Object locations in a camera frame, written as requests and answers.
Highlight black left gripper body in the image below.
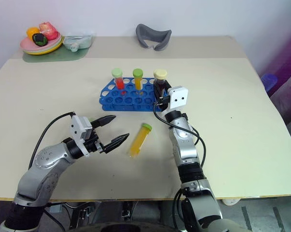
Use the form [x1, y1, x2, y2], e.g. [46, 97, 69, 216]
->
[83, 127, 107, 154]

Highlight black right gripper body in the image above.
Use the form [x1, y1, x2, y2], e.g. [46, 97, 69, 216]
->
[154, 93, 171, 111]

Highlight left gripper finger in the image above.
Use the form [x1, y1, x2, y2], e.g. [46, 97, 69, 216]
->
[91, 115, 117, 129]
[103, 132, 130, 154]

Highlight dark liquid tube cream cap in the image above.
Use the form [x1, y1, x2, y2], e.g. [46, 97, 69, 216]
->
[153, 69, 168, 97]

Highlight yellow liquid tube green cap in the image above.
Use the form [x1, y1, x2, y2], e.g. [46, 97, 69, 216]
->
[128, 122, 152, 159]
[132, 68, 144, 95]

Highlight blue test tube rack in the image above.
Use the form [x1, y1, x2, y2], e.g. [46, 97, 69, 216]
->
[98, 76, 171, 112]

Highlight red liquid tube green cap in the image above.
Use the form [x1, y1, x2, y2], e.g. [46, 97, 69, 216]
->
[111, 68, 126, 95]

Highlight large cream table sheet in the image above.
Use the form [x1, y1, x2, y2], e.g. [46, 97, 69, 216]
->
[0, 57, 291, 202]

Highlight green table mat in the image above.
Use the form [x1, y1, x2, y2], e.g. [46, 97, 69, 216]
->
[22, 36, 94, 63]

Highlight dark rounded robot housing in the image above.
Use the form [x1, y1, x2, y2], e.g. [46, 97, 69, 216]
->
[72, 220, 175, 232]

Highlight yellow plate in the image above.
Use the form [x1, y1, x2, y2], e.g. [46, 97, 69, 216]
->
[23, 38, 64, 56]

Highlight light green plate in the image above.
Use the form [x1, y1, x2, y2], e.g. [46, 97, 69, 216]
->
[22, 35, 63, 54]

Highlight blue plastic container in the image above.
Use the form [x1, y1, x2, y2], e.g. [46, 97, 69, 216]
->
[261, 73, 278, 94]

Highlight dark green toy avocado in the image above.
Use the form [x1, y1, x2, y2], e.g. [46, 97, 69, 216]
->
[31, 33, 49, 47]

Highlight red toy apple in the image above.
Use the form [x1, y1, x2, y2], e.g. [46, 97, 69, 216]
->
[38, 21, 58, 41]

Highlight orange toy fruit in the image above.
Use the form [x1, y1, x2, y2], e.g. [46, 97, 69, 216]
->
[26, 27, 41, 38]

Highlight white table foot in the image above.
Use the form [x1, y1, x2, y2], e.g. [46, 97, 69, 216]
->
[222, 198, 241, 206]

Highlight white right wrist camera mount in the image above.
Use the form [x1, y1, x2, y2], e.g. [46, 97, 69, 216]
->
[167, 86, 189, 112]

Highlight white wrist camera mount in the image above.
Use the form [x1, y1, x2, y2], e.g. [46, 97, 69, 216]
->
[167, 86, 189, 112]
[69, 115, 93, 158]

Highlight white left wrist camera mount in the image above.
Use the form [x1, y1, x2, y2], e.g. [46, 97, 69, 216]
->
[69, 115, 93, 158]

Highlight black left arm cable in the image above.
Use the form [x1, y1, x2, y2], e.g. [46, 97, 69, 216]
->
[28, 111, 76, 170]

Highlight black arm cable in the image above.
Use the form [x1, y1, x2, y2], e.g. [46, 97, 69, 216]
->
[28, 111, 76, 170]
[152, 102, 207, 169]

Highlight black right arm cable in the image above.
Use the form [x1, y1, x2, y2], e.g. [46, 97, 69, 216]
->
[152, 102, 207, 169]

